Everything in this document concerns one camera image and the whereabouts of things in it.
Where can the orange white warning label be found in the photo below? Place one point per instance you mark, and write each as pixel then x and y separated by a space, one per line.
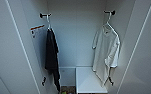
pixel 37 27

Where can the white t-shirt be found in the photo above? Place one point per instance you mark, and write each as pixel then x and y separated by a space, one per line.
pixel 106 53

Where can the black garment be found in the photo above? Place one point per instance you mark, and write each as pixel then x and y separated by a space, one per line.
pixel 52 56

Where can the brown basket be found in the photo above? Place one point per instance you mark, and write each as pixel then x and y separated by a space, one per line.
pixel 68 90

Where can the white wardrobe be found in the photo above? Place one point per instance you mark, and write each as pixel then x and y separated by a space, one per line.
pixel 76 33

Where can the black door hinge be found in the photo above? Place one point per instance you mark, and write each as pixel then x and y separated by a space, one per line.
pixel 111 81
pixel 43 81

